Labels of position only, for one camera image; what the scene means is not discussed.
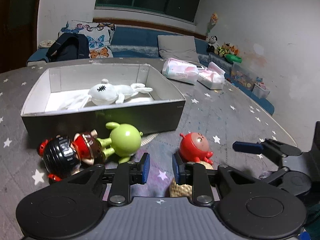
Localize beige peanut toy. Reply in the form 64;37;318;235
169;161;214;199

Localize red round figurine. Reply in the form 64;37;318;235
179;132;213;165

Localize green alien figurine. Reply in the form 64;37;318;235
96;122;143;164

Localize black haired doll figurine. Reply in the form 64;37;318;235
37;130;104;182

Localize grey star pattern tablecloth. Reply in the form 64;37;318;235
1;64;294;239

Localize small clear container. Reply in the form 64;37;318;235
252;77;270;99

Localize clear plastic storage bin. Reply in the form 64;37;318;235
231;62;258;91

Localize open pink tissue pack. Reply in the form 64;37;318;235
197;62;225;90

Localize white plush rabbit toy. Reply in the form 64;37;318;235
63;79;153;109

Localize green toy object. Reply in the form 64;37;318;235
225;54;242;63

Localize grey open storage box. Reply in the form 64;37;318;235
21;61;185;142

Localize yellow orange plush toys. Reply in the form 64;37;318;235
214;43;239;57

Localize panda plush toy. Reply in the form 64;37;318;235
207;35;218;53

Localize grey cushion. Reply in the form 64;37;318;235
157;35;199;63

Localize dark blue backpack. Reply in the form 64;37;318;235
46;33;89;62

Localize butterfly print pillow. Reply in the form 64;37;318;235
58;20;116;59

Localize flower bouquet on wall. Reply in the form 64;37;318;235
206;12;219;36

